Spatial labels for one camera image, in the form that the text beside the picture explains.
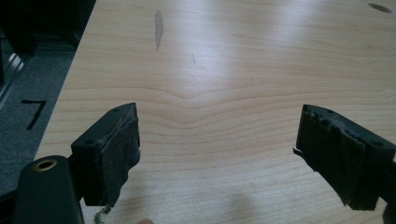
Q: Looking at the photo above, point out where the metal stand rail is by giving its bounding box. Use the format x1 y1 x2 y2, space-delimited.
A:
0 50 26 108

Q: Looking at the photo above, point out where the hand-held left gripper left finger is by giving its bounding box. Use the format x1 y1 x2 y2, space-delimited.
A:
68 102 142 209

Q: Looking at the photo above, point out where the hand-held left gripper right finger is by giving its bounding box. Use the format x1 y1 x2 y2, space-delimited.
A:
292 104 396 212

